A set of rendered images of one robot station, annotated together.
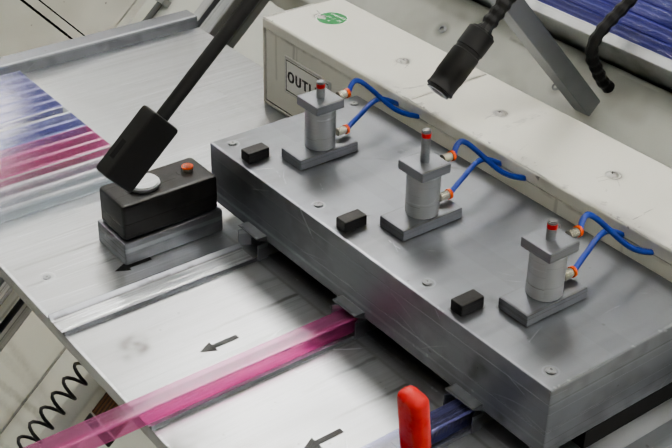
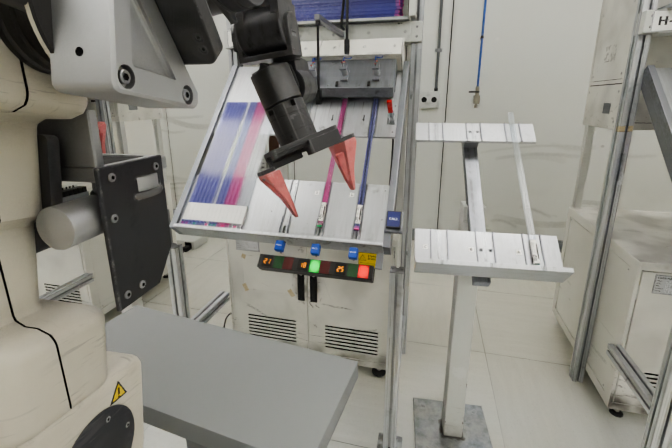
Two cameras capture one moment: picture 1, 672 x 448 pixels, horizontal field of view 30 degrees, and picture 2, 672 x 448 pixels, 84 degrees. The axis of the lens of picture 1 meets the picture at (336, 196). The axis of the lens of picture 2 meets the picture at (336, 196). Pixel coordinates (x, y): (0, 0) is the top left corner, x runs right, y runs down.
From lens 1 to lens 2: 0.72 m
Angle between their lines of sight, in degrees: 33
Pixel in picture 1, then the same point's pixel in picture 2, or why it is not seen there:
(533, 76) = (327, 35)
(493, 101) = (330, 45)
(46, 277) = not seen: hidden behind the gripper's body
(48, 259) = not seen: hidden behind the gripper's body
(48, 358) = (169, 170)
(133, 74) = (244, 86)
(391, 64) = (305, 50)
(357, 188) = (328, 78)
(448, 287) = (362, 83)
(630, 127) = (353, 34)
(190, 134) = not seen: hidden behind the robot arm
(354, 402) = (360, 110)
